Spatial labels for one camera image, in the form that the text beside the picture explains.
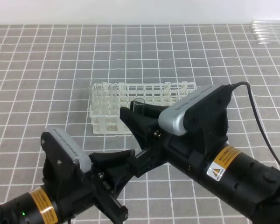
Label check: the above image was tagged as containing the spare glass tubes bundle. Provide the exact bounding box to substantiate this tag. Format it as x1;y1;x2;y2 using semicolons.
250;20;280;44

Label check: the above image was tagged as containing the black right camera cable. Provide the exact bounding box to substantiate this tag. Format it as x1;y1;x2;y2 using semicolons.
228;81;280;172

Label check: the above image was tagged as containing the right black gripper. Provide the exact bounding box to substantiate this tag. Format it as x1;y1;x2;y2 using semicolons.
119;85;229;177

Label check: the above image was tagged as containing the white plastic test tube rack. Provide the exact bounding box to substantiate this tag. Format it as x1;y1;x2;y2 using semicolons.
89;81;197;134

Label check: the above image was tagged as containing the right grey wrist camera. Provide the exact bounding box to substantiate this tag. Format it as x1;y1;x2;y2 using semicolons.
158;85;217;136

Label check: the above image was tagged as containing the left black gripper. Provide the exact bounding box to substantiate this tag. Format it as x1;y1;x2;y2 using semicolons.
41;132;140;224

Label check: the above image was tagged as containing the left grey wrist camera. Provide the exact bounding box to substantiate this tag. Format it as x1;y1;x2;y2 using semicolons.
45;127;92;173

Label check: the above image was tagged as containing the leftmost glass tube in rack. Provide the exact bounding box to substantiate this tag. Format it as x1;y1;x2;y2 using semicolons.
88;84;99;115

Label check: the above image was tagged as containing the clear glass test tube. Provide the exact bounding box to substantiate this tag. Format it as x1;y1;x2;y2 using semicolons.
132;98;146;151

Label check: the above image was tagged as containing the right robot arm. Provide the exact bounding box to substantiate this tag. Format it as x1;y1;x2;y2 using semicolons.
119;84;280;224

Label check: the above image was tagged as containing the glass tube in rack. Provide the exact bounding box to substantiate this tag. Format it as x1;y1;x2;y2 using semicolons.
88;84;99;115
96;83;107;115

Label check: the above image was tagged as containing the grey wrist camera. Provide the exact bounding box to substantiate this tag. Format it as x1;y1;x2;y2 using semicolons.
45;127;92;173
158;85;217;136

